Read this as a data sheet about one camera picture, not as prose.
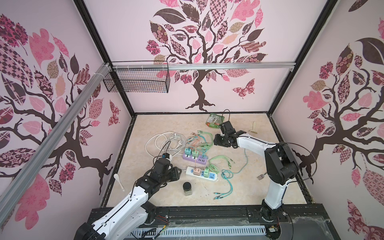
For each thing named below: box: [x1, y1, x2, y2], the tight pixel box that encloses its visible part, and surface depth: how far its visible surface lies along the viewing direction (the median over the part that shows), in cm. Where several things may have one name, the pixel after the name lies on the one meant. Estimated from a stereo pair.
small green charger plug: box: [204, 168, 209, 178], surface depth 83 cm
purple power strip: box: [182, 148, 208, 165], surface depth 93 cm
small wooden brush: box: [250, 121, 258, 134], surface depth 112 cm
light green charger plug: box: [191, 148, 199, 158], surface depth 92 cm
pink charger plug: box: [193, 168, 201, 176], surface depth 84 cm
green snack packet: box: [205, 113, 225, 129], surface depth 119 cm
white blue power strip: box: [185, 166, 219, 182], surface depth 86 cm
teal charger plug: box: [184, 147, 192, 156], surface depth 92 cm
